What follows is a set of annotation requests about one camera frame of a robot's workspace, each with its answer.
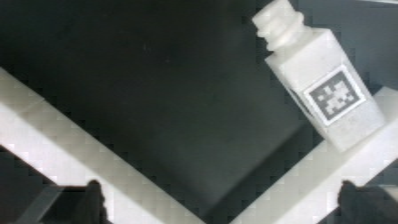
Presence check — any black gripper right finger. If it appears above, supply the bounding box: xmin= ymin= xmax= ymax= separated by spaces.
xmin=338 ymin=181 xmax=398 ymax=224

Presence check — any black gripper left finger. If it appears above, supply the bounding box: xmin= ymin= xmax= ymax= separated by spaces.
xmin=17 ymin=180 xmax=107 ymax=224

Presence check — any white U-shaped fence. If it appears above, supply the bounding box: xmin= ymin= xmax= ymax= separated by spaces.
xmin=0 ymin=69 xmax=398 ymax=224

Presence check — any white leg with tag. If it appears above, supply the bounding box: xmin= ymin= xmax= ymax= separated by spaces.
xmin=253 ymin=0 xmax=386 ymax=151

